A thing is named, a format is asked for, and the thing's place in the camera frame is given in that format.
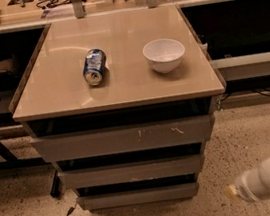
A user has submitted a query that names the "grey drawer cabinet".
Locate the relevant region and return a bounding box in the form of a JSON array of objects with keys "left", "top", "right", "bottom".
[{"left": 0, "top": 0, "right": 243, "bottom": 216}]

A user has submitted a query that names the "grey bottom drawer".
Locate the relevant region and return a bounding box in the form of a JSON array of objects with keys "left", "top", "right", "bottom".
[{"left": 77, "top": 182, "right": 199, "bottom": 211}]

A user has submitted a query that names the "black table leg frame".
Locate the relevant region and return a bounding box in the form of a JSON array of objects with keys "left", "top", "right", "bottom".
[{"left": 0, "top": 119, "right": 47, "bottom": 171}]

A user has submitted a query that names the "white ceramic bowl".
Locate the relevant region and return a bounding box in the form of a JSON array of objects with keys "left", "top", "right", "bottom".
[{"left": 143, "top": 38, "right": 185, "bottom": 74}]

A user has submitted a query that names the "blue soda can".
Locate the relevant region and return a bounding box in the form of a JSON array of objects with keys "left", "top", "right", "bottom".
[{"left": 83, "top": 49, "right": 107, "bottom": 86}]

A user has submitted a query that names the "grey top drawer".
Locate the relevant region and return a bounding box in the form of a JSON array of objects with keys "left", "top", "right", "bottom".
[{"left": 31, "top": 115, "right": 215, "bottom": 163}]

